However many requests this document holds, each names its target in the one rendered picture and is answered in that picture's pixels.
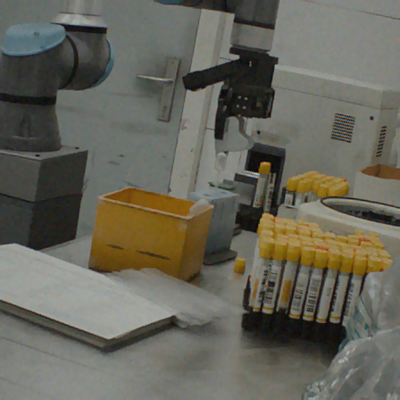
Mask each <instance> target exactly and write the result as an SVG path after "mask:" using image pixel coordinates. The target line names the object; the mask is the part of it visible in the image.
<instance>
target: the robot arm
mask: <svg viewBox="0 0 400 400"><path fill-rule="evenodd" d="M153 1H154V2H157V3H159V4H164V5H178V6H184V7H192V8H196V9H206V10H213V11H218V12H223V13H234V18H233V19H234V20H233V22H232V27H231V32H230V37H229V40H230V44H231V45H232V46H231V47H230V49H229V54H233V55H237V56H239V57H238V59H235V60H232V61H229V62H225V63H222V64H219V65H216V66H213V67H211V68H208V69H205V70H202V71H193V72H190V73H188V74H187V76H184V77H182V81H183V85H184V89H188V90H191V91H192V92H193V91H194V92H195V91H199V90H201V89H204V88H206V87H207V86H210V85H212V84H215V83H218V82H221V81H223V82H224V84H222V85H221V90H220V93H219V97H218V107H217V111H216V115H215V123H214V148H215V155H216V156H217V154H218V153H224V154H226V155H228V153H229V151H241V150H250V149H252V148H253V146H254V140H253V139H252V138H251V137H250V136H248V135H247V134H246V132H245V127H246V121H245V119H244V118H243V117H245V118H249V119H253V118H257V119H261V118H262V119H268V118H271V109H272V105H273V100H274V96H275V91H276V90H273V87H271V83H272V79H273V74H274V70H275V65H278V64H279V57H275V56H270V54H267V53H268V52H270V51H271V48H272V44H273V42H272V40H273V35H274V30H275V25H276V20H277V17H278V11H279V0H153ZM103 2H104V0H60V9H59V13H58V15H57V16H56V17H54V18H53V19H52V20H51V21H50V23H47V24H45V23H24V24H20V25H13V26H11V27H10V28H9V29H7V31H6V32H5V33H4V42H3V45H2V47H1V51H2V53H1V63H0V148H1V149H6V150H12V151H20V152H53V151H57V150H60V148H61V136H60V128H59V122H58V118H57V114H56V110H55V106H56V97H57V90H72V91H78V90H84V89H87V88H95V87H97V86H99V85H100V84H102V83H103V82H104V81H105V80H106V79H107V78H108V77H109V75H110V74H111V73H112V70H113V66H114V62H115V52H114V49H113V46H112V45H111V41H110V40H109V39H108V38H107V30H108V25H107V24H105V22H104V21H103V19H102V17H101V12H102V6H103ZM250 62H251V63H250ZM250 64H251V65H250ZM249 65H250V66H249ZM270 103H271V105H270ZM269 108H270V110H269ZM239 115H240V116H239Z"/></svg>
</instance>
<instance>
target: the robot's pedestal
mask: <svg viewBox="0 0 400 400"><path fill-rule="evenodd" d="M82 196H83V193H75V194H71V195H67V196H58V197H54V198H50V199H46V200H42V201H37V202H32V201H29V200H25V199H21V198H19V197H16V196H7V195H3V194H0V246H3V245H10V244H18V245H21V246H25V247H27V248H30V249H33V250H36V251H38V250H40V249H43V248H45V249H47V248H49V247H52V246H57V245H60V244H62V243H66V242H69V241H72V240H75V239H76V231H77V226H78V220H79V209H80V204H81V198H82Z"/></svg>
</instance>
